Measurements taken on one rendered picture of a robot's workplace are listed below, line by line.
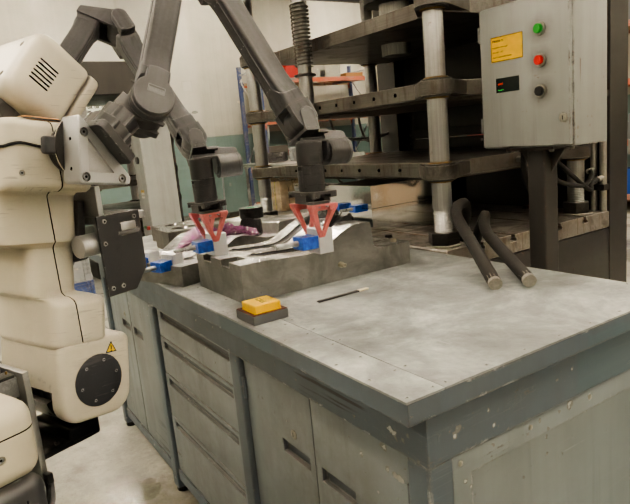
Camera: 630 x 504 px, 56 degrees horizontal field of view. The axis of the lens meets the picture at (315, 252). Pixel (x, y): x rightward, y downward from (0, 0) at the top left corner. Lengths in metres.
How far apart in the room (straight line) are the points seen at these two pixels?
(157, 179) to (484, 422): 5.08
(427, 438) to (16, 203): 0.81
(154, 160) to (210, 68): 3.95
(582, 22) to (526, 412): 1.07
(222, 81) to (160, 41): 8.38
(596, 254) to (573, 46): 0.95
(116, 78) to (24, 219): 4.94
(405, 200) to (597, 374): 1.29
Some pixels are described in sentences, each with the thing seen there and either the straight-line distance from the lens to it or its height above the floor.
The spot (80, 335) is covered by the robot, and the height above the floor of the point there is 0.82.
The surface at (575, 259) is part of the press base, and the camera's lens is 2.33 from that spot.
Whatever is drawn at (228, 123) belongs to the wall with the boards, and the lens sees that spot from 9.58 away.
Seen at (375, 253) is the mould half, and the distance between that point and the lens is 1.54.
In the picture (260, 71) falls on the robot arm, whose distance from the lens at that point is 1.32.
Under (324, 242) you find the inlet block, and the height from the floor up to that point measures 0.93.
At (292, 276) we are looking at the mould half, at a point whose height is 0.84.
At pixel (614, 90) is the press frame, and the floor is 1.22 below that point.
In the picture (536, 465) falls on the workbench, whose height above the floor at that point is 0.58.
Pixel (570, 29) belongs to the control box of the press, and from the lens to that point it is 1.73.
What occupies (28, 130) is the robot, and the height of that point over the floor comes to 1.21.
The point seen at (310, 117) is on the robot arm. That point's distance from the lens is 1.28.
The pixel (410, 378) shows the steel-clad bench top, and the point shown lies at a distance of 0.89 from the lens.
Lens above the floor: 1.16
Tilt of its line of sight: 11 degrees down
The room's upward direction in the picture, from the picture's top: 5 degrees counter-clockwise
